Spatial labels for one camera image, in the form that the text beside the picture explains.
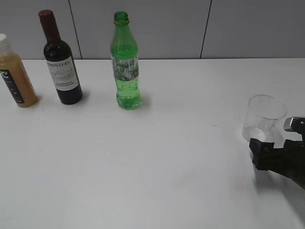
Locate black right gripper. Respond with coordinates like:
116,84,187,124
249,138,305,189

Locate transparent plastic cup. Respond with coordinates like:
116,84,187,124
242,94,287,146

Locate green sprite bottle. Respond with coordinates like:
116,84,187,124
110,11,141,110

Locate dark red wine bottle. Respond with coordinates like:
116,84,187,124
39,10,82,104

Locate orange juice bottle white cap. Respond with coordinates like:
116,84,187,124
0,34,38,108

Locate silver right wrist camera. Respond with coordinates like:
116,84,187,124
284,116,305,133

